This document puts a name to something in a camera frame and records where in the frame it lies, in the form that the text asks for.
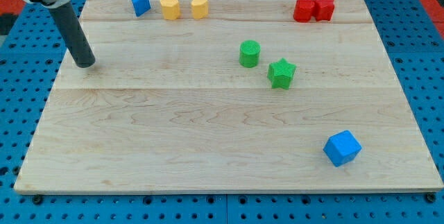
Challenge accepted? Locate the blue triangle block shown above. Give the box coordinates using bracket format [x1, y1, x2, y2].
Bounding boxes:
[131, 0, 151, 17]

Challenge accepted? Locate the blue cube block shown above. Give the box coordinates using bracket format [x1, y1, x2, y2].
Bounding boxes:
[323, 130, 362, 167]

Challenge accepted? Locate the green cylinder block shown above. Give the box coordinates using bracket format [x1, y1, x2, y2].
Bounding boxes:
[239, 40, 261, 68]

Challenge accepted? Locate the green star block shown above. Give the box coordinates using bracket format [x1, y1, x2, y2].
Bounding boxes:
[267, 58, 297, 89]

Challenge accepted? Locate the yellow heart block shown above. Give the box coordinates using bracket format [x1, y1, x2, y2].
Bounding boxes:
[191, 0, 209, 19]

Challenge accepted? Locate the yellow hexagon block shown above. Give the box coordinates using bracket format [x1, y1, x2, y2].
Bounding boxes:
[160, 0, 181, 20]

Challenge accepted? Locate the red cylinder block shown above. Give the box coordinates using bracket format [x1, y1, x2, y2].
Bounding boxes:
[293, 0, 315, 22]

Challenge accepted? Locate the red star block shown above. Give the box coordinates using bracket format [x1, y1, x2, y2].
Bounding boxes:
[313, 0, 335, 21]

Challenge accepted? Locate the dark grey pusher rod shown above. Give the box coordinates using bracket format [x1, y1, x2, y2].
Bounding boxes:
[49, 2, 96, 68]

